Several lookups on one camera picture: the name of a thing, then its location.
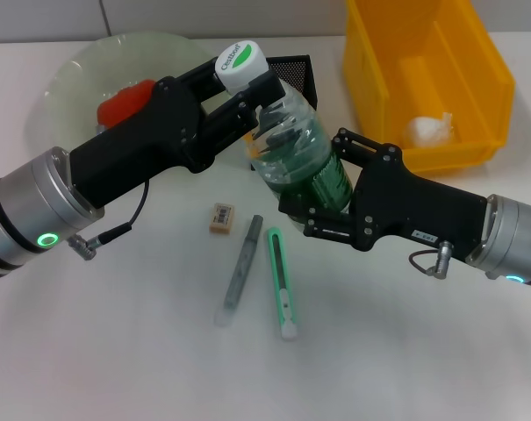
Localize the green utility knife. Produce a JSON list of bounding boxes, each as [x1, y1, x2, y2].
[[267, 226, 299, 341]]

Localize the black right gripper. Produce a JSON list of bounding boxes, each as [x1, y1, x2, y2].
[[277, 127, 489, 253]]

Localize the black mesh pen holder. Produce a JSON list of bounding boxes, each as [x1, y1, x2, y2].
[[267, 54, 319, 115]]

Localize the grey right arm cable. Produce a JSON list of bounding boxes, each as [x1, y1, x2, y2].
[[407, 247, 437, 277]]

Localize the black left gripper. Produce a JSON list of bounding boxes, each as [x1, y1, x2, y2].
[[69, 59, 288, 211]]

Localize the clear green-label water bottle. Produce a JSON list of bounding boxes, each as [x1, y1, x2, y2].
[[215, 40, 354, 233]]

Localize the orange fruit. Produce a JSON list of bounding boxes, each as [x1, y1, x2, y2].
[[96, 78, 154, 131]]

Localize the yellow plastic bin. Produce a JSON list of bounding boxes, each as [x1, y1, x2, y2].
[[342, 0, 516, 176]]

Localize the pale green glass fruit plate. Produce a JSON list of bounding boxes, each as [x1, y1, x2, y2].
[[43, 33, 222, 150]]

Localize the white paper ball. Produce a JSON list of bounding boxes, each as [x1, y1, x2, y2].
[[403, 111, 459, 148]]

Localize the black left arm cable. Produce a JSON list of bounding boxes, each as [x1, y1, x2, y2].
[[67, 177, 150, 260]]

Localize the grey marker pen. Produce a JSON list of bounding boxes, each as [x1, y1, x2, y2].
[[212, 214, 265, 328]]

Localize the beige eraser with barcode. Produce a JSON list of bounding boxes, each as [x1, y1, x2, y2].
[[208, 202, 238, 237]]

